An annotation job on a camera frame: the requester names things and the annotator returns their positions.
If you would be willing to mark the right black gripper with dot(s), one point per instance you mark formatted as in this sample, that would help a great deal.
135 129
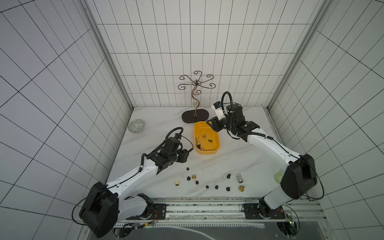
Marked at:
216 124

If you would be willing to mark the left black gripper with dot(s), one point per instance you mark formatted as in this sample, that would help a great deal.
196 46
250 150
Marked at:
183 156

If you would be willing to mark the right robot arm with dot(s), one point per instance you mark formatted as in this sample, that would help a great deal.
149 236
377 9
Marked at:
299 170

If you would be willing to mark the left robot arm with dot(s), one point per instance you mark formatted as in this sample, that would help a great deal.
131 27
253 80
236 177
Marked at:
126 186

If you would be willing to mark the yellow plastic storage box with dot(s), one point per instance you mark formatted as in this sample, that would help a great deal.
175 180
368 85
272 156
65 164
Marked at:
202 128

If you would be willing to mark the metal jewelry stand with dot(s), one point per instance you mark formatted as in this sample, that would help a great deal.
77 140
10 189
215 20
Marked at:
196 115

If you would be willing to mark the green glass cup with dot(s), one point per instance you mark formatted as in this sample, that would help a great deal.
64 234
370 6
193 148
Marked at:
279 176

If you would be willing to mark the aluminium mounting rail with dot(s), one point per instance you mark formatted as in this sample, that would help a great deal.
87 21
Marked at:
227 210

